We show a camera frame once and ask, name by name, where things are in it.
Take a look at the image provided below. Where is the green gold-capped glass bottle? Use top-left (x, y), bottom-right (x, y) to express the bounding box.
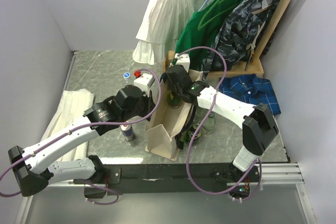
top-left (167, 91), bottom-right (182, 109)

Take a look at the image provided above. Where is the red bull can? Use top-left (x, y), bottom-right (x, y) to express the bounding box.
top-left (119, 124), bottom-right (135, 142)

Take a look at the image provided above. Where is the beige canvas tote bag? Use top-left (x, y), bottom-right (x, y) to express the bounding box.
top-left (145, 81), bottom-right (193, 161)

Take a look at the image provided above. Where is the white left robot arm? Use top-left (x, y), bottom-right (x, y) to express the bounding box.
top-left (8, 85), bottom-right (155, 197)

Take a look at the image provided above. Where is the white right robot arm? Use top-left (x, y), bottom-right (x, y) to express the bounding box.
top-left (161, 65), bottom-right (279, 181)

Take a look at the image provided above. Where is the clear water bottle far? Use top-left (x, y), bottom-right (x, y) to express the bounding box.
top-left (123, 72), bottom-right (134, 86)

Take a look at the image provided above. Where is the green garment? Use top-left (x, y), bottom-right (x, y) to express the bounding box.
top-left (175, 0), bottom-right (242, 54)

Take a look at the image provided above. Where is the folded white cloth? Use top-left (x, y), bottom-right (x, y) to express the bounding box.
top-left (41, 89), bottom-right (95, 162)

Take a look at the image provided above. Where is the clear Chang soda bottle near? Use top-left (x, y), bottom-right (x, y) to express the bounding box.
top-left (201, 112), bottom-right (215, 135)

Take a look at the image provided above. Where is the green beer bottle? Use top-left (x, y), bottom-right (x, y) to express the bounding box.
top-left (183, 122), bottom-right (202, 146)

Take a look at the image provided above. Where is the blue plaid shirt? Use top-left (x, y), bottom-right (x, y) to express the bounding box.
top-left (219, 74), bottom-right (281, 115)

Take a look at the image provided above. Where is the white pleated skirt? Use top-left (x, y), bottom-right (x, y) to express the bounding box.
top-left (132, 0), bottom-right (204, 65)

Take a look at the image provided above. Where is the dark patterned garment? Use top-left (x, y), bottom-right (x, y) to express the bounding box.
top-left (211, 0), bottom-right (280, 70)

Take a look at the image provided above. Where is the wooden clothes rack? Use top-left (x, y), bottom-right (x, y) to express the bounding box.
top-left (162, 0), bottom-right (307, 79)

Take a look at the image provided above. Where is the green hanger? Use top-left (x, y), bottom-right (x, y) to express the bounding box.
top-left (197, 0), bottom-right (238, 30)

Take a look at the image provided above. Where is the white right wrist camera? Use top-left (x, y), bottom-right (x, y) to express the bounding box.
top-left (172, 54), bottom-right (190, 72)

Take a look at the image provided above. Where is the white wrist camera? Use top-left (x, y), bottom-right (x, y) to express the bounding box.
top-left (172, 54), bottom-right (190, 72)
top-left (133, 70), bottom-right (155, 96)

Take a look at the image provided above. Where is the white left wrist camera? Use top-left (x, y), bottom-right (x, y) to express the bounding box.
top-left (133, 70), bottom-right (155, 96)

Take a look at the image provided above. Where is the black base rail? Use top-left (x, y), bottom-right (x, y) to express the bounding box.
top-left (73, 163), bottom-right (262, 200)

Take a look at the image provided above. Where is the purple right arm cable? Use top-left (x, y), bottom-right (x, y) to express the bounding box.
top-left (174, 46), bottom-right (263, 201)

